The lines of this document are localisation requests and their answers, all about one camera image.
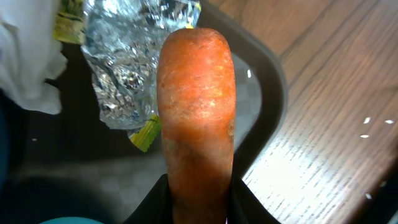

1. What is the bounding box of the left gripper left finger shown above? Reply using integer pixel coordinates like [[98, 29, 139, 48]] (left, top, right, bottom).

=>
[[123, 174, 174, 224]]

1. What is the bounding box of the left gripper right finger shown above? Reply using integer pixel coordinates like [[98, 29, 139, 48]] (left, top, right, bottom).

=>
[[226, 176, 280, 224]]

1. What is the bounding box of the light blue bowl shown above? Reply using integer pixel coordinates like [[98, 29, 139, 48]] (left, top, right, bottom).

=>
[[40, 217, 103, 224]]

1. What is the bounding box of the orange carrot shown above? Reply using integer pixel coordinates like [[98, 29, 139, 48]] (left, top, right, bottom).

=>
[[157, 28, 236, 223]]

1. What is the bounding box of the dark blue plate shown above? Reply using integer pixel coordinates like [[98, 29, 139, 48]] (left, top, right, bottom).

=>
[[0, 106, 9, 189]]

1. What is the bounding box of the silver foil snack wrapper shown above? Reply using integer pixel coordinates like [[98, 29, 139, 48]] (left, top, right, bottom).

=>
[[54, 0, 201, 152]]

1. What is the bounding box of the crumpled white tissue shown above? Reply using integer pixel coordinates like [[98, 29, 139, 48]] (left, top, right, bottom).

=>
[[1, 0, 67, 114]]

